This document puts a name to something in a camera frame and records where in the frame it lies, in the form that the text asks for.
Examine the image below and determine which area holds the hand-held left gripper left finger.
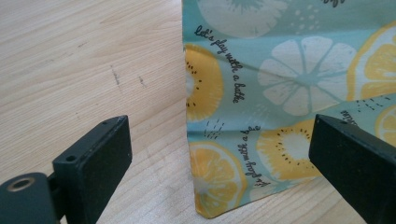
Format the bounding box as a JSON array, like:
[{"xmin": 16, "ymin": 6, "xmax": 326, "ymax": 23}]
[{"xmin": 51, "ymin": 115, "xmax": 134, "ymax": 224}]

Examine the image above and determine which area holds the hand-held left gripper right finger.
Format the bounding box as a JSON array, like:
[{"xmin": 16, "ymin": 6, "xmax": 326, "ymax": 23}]
[{"xmin": 308, "ymin": 113, "xmax": 396, "ymax": 224}]

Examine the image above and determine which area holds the fruit print cloth bag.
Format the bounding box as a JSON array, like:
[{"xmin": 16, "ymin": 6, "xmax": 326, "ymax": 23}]
[{"xmin": 181, "ymin": 0, "xmax": 396, "ymax": 219}]

